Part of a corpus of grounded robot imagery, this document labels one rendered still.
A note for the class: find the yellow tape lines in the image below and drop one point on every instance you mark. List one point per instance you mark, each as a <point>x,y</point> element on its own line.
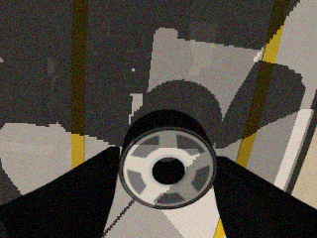
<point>78,74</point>

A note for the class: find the black tyre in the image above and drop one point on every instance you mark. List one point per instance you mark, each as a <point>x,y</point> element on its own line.
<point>171,185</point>

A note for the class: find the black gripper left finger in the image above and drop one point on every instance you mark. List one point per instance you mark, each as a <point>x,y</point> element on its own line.
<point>76,205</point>

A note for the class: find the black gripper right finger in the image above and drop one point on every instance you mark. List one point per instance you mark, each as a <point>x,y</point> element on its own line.
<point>251,207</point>

